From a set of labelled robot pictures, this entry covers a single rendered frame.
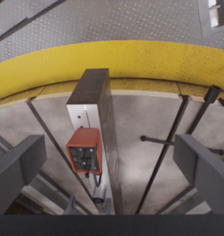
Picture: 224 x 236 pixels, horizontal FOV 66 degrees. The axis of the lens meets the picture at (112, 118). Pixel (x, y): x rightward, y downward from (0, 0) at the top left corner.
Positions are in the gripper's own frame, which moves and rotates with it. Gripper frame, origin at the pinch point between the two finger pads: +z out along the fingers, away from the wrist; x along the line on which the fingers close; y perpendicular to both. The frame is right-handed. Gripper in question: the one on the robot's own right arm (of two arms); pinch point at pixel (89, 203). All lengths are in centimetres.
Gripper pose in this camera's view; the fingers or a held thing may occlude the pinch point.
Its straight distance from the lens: 68.4
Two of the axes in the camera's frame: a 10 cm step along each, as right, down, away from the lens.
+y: -0.7, -7.8, -6.2
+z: 1.1, -6.2, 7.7
